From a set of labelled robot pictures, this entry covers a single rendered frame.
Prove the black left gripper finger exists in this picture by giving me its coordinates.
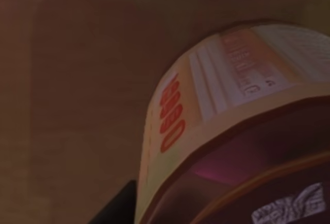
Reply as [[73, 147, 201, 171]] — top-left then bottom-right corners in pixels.
[[88, 179, 138, 224]]

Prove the cream labelled round container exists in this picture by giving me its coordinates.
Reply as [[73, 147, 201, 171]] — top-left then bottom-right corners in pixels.
[[136, 20, 330, 224]]

